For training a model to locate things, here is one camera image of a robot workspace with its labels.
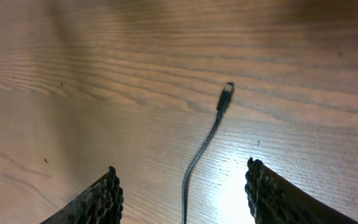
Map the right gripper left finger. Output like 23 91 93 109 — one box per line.
41 166 124 224

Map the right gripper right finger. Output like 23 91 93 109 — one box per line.
245 158 358 224

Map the black USB charging cable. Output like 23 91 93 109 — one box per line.
181 82 236 224

